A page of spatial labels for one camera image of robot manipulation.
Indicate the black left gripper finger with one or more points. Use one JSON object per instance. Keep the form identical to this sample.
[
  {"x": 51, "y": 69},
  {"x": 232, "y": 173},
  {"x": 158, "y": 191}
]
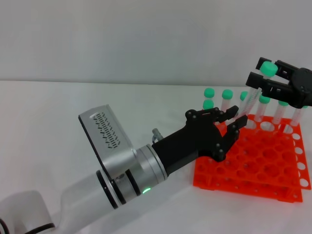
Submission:
[
  {"x": 231, "y": 136},
  {"x": 226, "y": 113}
]

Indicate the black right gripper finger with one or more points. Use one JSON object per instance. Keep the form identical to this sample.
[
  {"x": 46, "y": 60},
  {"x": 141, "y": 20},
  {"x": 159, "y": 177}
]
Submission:
[
  {"x": 286, "y": 70},
  {"x": 275, "y": 87}
]

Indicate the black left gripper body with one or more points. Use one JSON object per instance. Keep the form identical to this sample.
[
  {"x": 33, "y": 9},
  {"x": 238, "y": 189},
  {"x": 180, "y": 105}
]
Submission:
[{"x": 192, "y": 141}]

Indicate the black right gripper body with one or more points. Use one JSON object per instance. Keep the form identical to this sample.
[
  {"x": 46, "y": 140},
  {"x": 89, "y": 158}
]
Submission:
[{"x": 303, "y": 87}]

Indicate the green-capped clear test tube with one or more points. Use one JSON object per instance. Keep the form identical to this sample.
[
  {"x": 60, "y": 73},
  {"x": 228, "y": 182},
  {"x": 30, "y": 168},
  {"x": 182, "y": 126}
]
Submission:
[
  {"x": 243, "y": 95},
  {"x": 264, "y": 99},
  {"x": 268, "y": 68},
  {"x": 296, "y": 117},
  {"x": 209, "y": 92},
  {"x": 208, "y": 104},
  {"x": 227, "y": 93},
  {"x": 279, "y": 113}
]

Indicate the orange test tube rack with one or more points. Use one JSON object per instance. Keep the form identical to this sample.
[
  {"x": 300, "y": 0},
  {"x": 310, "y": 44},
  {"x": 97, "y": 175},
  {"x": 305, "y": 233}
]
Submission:
[{"x": 256, "y": 168}]

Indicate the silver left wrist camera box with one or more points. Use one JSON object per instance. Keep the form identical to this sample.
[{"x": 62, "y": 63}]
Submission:
[{"x": 107, "y": 136}]

